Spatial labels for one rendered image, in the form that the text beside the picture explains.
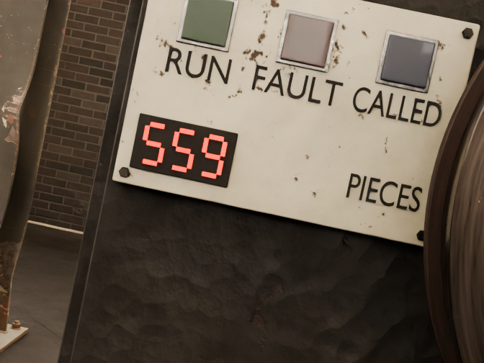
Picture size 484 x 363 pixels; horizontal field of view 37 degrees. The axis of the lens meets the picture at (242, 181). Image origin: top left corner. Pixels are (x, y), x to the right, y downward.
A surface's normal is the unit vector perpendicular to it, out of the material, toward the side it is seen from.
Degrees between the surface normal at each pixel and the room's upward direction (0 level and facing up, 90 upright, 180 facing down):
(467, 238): 90
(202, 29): 90
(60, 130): 90
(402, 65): 90
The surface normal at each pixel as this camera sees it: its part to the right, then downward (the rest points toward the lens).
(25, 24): -0.05, 0.04
